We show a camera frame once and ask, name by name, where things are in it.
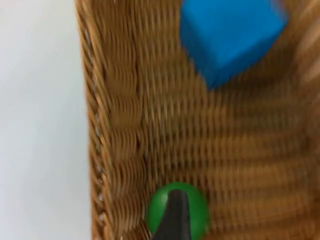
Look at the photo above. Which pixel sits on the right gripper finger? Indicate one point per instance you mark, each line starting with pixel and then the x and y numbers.
pixel 176 220

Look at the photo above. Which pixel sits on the green ball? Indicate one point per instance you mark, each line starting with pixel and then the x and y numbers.
pixel 197 212

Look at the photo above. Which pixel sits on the blue cube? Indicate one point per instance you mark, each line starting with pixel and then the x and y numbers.
pixel 230 40

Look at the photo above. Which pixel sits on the pale brown wicker basket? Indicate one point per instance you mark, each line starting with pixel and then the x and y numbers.
pixel 225 150

